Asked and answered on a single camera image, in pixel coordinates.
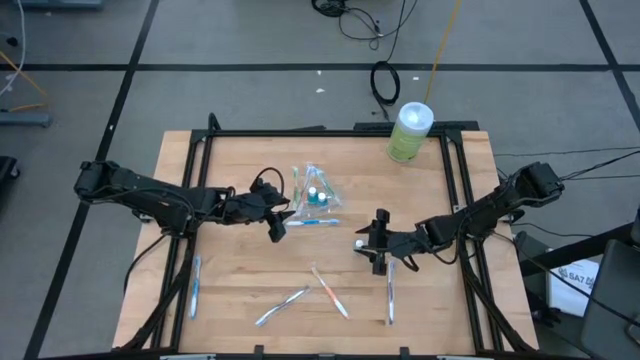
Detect black coiled floor cable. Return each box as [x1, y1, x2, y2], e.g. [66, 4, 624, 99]
[369, 60, 402, 122]

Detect clear acrylic organizer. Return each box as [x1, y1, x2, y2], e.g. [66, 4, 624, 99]
[288, 161, 344, 220]

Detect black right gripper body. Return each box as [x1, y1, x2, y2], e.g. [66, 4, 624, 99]
[372, 227, 432, 260]

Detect grey table foot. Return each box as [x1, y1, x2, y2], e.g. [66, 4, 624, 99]
[0, 111, 53, 128]

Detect black tangled floor cables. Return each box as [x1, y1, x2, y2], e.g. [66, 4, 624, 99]
[310, 0, 420, 52]

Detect green toothbrush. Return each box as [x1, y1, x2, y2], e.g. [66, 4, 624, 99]
[291, 165, 302, 210]

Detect orange toothbrush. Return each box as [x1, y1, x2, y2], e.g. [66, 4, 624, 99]
[310, 263, 351, 321]

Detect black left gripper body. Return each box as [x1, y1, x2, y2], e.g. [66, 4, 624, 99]
[222, 192, 284, 225]

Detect white printed cardboard box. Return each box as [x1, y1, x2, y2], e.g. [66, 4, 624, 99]
[546, 258, 601, 319]

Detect green disinfecting wipes canister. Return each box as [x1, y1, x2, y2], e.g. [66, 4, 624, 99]
[385, 101, 435, 164]

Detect yellow hanging cable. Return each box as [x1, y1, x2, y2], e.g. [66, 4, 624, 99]
[423, 0, 464, 105]

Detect black aluminium table frame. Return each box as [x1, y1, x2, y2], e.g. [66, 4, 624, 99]
[117, 112, 539, 360]

